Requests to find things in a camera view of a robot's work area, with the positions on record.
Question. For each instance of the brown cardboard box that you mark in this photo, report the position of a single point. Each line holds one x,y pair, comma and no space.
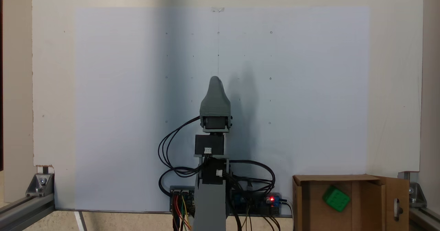
309,207

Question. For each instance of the green die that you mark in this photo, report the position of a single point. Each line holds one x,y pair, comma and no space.
336,198

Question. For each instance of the clear tape piece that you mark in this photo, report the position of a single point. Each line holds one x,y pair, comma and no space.
218,9

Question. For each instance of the circuit board with white connectors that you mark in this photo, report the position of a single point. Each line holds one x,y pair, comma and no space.
182,192

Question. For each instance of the white strut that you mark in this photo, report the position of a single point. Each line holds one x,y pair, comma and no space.
80,222

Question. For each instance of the grey rounded gripper finger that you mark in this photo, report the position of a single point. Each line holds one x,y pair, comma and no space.
215,100

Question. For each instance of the metal corner bracket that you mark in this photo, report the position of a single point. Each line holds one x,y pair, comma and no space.
41,183
414,191

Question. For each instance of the aluminium frame post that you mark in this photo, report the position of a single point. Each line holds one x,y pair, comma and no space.
24,212
426,220

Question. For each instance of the blue circuit board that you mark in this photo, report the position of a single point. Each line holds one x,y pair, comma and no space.
271,205

